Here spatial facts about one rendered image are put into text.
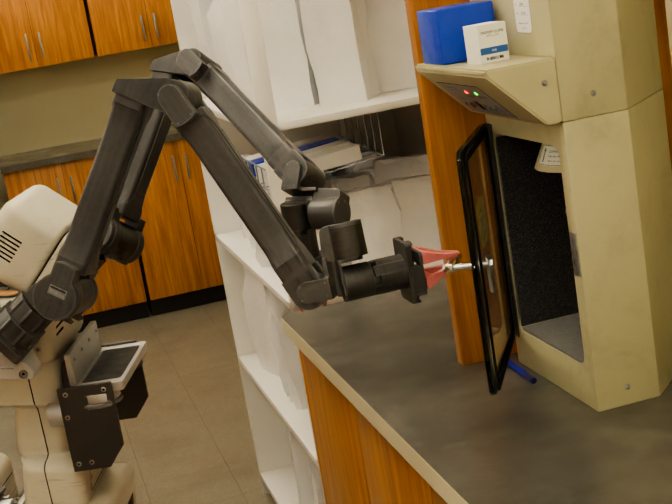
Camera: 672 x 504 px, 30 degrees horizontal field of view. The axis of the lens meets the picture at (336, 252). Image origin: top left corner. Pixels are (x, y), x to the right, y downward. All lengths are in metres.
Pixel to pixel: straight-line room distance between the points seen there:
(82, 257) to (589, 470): 0.88
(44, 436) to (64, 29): 4.73
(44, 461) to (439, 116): 0.96
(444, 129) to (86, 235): 0.66
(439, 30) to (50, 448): 1.05
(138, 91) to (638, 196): 0.81
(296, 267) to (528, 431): 0.45
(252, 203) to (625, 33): 0.64
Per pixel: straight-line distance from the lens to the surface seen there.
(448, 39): 2.07
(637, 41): 2.06
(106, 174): 2.09
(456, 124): 2.27
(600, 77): 1.97
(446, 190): 2.28
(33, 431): 2.42
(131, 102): 2.07
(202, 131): 2.04
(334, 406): 2.68
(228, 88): 2.48
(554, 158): 2.06
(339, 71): 3.16
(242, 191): 2.03
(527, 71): 1.91
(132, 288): 6.94
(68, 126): 7.34
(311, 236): 2.29
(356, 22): 3.14
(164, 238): 6.91
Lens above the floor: 1.69
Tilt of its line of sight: 13 degrees down
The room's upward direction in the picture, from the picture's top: 9 degrees counter-clockwise
